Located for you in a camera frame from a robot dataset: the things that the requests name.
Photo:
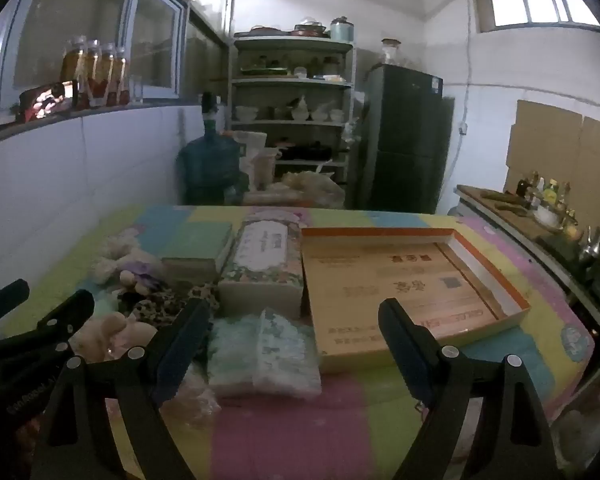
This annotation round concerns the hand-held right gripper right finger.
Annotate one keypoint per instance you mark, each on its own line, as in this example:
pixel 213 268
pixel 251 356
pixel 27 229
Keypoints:
pixel 400 345

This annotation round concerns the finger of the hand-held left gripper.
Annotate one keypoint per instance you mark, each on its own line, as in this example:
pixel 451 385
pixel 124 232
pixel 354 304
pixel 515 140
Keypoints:
pixel 7 297
pixel 75 305

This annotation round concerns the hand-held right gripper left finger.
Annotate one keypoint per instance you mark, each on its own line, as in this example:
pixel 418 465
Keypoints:
pixel 172 365

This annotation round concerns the clear plastic packet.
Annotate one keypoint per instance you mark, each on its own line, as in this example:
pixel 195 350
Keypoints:
pixel 200 395

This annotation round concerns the cream plush toy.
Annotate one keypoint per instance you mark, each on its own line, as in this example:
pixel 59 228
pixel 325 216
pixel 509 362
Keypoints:
pixel 115 332

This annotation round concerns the mint green packaged towel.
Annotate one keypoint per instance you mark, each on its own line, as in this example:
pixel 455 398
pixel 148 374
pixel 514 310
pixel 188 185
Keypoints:
pixel 232 355

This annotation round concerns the leopard print scrunchie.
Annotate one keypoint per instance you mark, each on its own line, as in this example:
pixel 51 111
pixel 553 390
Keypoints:
pixel 155 305

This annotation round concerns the white fluffy scrunchie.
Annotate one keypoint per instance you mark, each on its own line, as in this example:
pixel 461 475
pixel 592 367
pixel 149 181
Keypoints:
pixel 112 255

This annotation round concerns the cardboard box tray orange rim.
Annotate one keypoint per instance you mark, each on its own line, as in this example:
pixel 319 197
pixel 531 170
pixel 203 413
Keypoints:
pixel 380 285

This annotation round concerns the white plush toy purple dress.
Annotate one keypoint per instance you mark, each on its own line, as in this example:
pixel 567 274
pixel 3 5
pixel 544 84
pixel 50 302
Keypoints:
pixel 142 272

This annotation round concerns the floral print soft packet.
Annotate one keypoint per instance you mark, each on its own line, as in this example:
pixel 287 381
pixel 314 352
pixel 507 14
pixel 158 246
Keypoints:
pixel 287 355

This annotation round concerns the light green box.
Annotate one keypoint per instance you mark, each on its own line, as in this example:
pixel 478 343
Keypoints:
pixel 195 245

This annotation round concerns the floral print tissue box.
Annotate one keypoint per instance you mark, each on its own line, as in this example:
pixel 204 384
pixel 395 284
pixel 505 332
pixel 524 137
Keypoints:
pixel 265 260

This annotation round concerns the wooden cutting board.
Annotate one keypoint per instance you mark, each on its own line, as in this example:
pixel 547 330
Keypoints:
pixel 490 205

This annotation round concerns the clear plastic bag of food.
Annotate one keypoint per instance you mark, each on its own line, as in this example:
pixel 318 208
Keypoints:
pixel 310 187

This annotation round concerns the black cooktop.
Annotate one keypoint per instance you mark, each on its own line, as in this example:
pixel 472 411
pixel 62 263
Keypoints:
pixel 560 250

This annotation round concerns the blue water jug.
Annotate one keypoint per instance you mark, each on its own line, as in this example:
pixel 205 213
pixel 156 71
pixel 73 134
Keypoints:
pixel 210 165

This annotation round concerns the white bowl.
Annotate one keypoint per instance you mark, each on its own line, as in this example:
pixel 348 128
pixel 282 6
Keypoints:
pixel 547 217

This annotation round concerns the dark green refrigerator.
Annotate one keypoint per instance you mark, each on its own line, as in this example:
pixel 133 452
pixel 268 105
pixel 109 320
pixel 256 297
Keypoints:
pixel 405 135

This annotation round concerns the cluster of condiment bottles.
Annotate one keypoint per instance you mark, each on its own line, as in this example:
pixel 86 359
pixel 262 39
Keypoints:
pixel 545 190

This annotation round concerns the metal kettle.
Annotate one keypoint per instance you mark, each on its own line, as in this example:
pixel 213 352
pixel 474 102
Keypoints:
pixel 590 247

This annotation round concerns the clear drinking glass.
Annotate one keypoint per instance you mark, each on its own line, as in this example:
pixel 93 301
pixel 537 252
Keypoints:
pixel 136 90

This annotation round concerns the white sack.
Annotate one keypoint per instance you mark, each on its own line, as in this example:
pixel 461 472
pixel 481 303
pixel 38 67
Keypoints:
pixel 250 155

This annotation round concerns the glass jar of orange liquid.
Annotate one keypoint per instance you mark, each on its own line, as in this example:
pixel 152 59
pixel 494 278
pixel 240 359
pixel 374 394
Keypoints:
pixel 122 75
pixel 74 70
pixel 108 74
pixel 93 72

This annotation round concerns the black water jug pump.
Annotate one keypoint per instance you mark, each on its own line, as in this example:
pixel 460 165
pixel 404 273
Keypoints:
pixel 210 107

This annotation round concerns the row of white ceramic dishes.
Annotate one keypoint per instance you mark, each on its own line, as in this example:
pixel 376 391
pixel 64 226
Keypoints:
pixel 300 112

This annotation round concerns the metal shelving rack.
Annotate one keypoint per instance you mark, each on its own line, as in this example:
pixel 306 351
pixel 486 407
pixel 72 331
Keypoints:
pixel 290 82

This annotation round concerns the glass jar with lid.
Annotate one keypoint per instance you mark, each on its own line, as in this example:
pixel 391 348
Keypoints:
pixel 390 52

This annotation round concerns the light blue enamel pot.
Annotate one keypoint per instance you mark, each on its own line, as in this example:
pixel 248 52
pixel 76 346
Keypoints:
pixel 342 30

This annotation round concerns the red pot with glass lid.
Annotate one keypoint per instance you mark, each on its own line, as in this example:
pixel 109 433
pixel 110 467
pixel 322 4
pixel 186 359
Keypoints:
pixel 310 29

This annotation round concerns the flat dark pan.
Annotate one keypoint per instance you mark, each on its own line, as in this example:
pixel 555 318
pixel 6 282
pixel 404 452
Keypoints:
pixel 262 31

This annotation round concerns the white wall socket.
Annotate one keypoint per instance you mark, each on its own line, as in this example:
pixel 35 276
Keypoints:
pixel 462 129

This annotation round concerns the cardboard sheet on wall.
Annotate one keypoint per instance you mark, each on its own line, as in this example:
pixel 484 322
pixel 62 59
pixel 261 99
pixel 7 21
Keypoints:
pixel 545 135

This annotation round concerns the sliding glass window frame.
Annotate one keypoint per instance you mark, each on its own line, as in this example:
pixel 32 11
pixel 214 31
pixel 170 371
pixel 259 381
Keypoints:
pixel 135 10

